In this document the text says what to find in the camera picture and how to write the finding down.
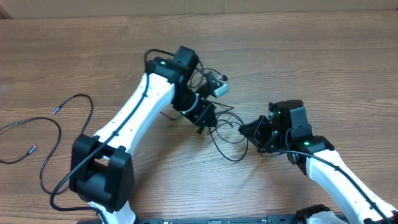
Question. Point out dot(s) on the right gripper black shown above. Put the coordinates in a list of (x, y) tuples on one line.
[(254, 132)]

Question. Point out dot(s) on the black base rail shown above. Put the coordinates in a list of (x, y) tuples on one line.
[(270, 219)]

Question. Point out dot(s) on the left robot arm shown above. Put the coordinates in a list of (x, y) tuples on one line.
[(101, 167)]

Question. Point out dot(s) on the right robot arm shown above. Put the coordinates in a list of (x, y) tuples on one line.
[(286, 131)]

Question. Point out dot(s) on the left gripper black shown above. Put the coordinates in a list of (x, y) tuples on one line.
[(198, 117)]

